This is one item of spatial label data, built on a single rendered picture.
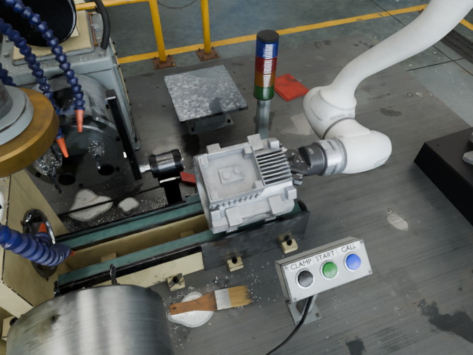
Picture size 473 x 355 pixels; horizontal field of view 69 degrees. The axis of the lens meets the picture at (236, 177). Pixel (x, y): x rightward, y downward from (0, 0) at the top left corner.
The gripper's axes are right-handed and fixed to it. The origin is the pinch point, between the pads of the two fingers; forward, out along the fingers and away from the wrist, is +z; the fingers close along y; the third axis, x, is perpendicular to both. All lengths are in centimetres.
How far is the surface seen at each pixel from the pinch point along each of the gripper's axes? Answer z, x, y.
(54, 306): 38.0, -4.7, 23.2
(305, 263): -3.4, -2.0, 25.9
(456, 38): -294, 68, -176
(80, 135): 33.1, 0.7, -20.4
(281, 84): -43, 20, -61
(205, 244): 9.5, 14.7, 8.0
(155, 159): 17.2, 4.6, -12.7
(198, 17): -75, 97, -297
